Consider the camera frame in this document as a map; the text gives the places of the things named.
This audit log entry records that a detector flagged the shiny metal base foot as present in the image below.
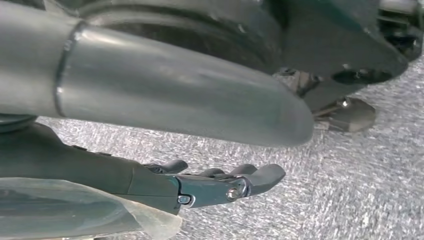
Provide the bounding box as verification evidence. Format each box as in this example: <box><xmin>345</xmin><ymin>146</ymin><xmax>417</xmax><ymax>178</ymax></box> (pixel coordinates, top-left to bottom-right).
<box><xmin>312</xmin><ymin>96</ymin><xmax>378</xmax><ymax>133</ymax></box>

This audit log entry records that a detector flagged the clear plastic sheet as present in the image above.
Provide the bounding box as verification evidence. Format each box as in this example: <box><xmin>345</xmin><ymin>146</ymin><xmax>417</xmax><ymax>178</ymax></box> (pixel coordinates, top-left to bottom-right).
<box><xmin>0</xmin><ymin>177</ymin><xmax>183</xmax><ymax>240</ymax></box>

